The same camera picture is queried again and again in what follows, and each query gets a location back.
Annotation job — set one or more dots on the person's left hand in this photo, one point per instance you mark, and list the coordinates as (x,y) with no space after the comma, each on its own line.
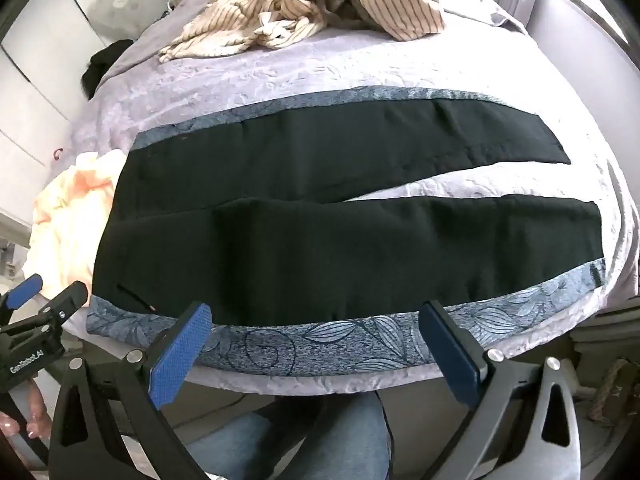
(35,412)

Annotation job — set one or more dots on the person's right leg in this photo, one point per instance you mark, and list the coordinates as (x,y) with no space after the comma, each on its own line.
(345,435)

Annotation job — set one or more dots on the peach cloth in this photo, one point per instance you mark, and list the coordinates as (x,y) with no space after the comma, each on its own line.
(70,220)

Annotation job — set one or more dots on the white wardrobe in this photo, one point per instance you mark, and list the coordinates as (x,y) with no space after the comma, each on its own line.
(35,85)

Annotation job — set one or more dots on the white standing fan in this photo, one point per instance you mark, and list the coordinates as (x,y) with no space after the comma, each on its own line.
(117,7)

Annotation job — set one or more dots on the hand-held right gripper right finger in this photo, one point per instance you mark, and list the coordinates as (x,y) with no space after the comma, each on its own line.
(450,360)

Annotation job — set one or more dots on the black cloth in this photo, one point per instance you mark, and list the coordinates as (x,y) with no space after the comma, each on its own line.
(102,67)

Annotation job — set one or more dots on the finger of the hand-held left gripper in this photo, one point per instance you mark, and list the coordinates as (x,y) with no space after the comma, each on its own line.
(65,301)
(25,290)

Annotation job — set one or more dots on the red wardrobe hook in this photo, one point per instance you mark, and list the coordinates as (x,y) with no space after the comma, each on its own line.
(59,153)

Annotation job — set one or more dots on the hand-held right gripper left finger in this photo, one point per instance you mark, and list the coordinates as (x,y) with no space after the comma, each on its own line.
(179,360)

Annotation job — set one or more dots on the cream striped cloth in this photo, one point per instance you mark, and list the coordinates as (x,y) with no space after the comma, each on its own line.
(260,20)

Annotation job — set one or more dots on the black pants with blue trim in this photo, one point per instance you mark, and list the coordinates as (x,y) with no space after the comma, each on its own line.
(320,220)

